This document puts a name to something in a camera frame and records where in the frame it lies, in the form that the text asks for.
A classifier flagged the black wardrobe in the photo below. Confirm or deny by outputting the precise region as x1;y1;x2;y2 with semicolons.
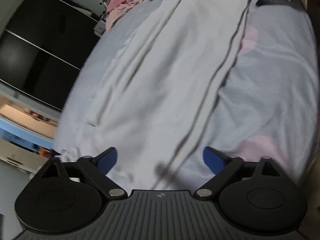
0;0;100;112

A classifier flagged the white sweatshirt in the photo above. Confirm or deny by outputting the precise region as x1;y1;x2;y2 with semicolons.
85;0;253;190

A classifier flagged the white nightstand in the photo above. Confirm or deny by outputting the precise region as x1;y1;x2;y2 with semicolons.
94;0;111;36

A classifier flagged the bed with polka dot sheet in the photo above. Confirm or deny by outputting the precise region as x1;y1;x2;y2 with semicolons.
54;0;320;195

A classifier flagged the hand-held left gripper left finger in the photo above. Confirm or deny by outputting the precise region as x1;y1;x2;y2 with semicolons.
32;147;124;198

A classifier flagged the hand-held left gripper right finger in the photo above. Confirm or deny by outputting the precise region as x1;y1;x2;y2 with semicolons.
194;146;288;198

